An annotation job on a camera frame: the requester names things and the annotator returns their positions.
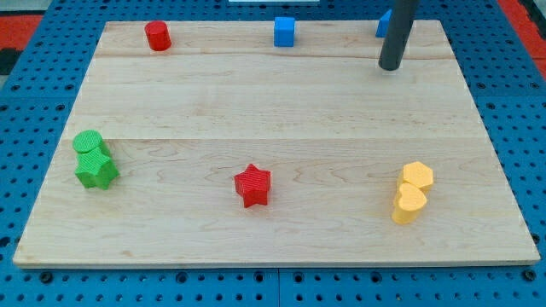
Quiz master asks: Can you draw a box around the red star block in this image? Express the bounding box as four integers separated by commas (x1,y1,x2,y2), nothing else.
234,164,271,208

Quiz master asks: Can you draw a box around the green star block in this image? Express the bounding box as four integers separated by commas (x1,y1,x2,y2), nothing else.
74,148,119,190

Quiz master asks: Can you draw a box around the light wooden board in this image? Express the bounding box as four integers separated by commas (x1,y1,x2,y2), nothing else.
13,20,540,269

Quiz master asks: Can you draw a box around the blue cube block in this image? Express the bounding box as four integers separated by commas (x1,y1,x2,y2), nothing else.
274,17,295,47

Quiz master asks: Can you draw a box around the yellow heart block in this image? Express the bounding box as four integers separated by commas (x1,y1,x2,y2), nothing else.
392,183,427,224

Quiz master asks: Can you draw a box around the yellow hexagon block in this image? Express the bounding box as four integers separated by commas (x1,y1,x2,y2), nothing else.
397,161,434,194

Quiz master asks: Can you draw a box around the red cylinder block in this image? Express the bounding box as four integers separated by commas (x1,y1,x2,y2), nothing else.
144,20,171,51

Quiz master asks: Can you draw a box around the blue block behind rod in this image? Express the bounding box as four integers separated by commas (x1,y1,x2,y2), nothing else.
375,9,392,38

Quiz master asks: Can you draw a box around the green cylinder block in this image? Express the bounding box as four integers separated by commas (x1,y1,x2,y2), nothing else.
73,130,111,156

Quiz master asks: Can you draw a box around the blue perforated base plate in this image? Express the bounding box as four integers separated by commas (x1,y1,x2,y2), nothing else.
1,0,545,306

